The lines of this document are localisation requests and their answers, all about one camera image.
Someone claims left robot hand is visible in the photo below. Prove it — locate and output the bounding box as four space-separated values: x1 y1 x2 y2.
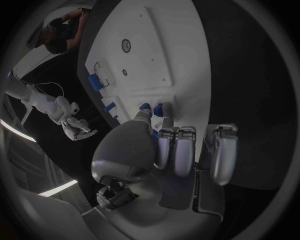
81 102 240 240

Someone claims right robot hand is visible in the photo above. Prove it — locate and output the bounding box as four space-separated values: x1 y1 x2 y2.
60 116 99 141

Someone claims white task board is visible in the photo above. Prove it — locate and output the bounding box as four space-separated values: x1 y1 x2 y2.
83 0 212 164

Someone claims blue plug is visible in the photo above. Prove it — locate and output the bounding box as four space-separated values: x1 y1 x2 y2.
103 101 117 113

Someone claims large blue block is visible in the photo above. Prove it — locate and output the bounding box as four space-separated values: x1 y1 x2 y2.
86 73 105 93

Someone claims person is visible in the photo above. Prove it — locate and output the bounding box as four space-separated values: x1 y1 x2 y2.
41 8 93 55

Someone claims white cable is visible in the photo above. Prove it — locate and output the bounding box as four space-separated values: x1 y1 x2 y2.
31 81 65 98

